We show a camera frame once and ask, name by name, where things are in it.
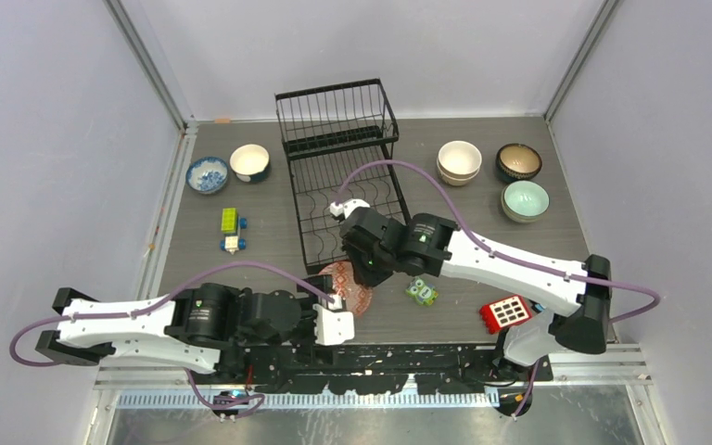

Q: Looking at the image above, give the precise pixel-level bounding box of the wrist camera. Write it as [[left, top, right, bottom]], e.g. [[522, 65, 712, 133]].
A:
[[329, 198, 370, 222], [313, 294, 355, 346]]

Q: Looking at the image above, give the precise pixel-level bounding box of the dark teal bowl white foot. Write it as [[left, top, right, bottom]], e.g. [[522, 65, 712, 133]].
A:
[[230, 144, 271, 184]]

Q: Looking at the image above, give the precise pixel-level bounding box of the brown rimmed bowl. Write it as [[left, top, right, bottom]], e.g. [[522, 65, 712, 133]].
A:
[[495, 144, 543, 181]]

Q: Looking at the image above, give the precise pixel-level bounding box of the purple cable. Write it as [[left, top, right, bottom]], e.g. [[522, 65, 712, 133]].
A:
[[334, 159, 663, 325], [9, 261, 342, 419]]

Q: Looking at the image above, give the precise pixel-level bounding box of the green owl block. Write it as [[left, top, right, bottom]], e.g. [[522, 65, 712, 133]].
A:
[[405, 277, 439, 306]]

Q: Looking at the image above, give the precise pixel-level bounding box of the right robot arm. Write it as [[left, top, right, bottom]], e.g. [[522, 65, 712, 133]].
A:
[[329, 200, 611, 381]]

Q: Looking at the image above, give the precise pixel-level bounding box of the mint green bowl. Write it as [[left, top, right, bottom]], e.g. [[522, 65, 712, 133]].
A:
[[501, 181, 550, 223]]

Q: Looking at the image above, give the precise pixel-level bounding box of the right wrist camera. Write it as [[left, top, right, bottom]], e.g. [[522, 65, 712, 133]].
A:
[[329, 198, 370, 222]]

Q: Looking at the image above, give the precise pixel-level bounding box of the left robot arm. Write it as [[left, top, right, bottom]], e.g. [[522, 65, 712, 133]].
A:
[[35, 283, 355, 384]]

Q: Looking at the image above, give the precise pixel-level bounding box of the cream bowl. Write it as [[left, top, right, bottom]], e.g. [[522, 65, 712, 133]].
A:
[[439, 172, 478, 187], [437, 141, 483, 179]]

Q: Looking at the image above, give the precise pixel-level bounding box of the blue white patterned bowl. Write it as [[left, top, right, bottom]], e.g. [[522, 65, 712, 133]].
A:
[[185, 156, 229, 195]]

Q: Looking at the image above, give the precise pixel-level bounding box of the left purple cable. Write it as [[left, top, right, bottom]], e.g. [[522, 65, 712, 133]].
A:
[[9, 261, 342, 419]]

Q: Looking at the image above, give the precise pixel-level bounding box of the black wire dish rack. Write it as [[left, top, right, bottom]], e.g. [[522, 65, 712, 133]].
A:
[[274, 78, 410, 274]]

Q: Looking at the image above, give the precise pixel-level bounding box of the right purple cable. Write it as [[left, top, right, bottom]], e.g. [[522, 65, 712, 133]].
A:
[[334, 159, 663, 325]]

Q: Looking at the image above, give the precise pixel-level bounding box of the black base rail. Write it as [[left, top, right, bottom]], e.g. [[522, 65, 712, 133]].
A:
[[224, 343, 531, 395]]

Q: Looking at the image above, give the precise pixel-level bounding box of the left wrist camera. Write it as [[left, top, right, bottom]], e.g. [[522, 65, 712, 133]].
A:
[[313, 294, 355, 346]]

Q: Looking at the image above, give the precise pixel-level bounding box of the red grid block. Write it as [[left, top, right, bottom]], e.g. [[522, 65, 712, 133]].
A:
[[478, 295, 533, 335]]

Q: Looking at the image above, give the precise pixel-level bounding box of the yellow blue toy block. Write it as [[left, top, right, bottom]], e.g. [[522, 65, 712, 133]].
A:
[[220, 208, 248, 254]]

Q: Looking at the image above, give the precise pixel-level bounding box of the red patterned bowl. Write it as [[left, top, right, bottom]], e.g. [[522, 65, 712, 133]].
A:
[[318, 261, 374, 318]]

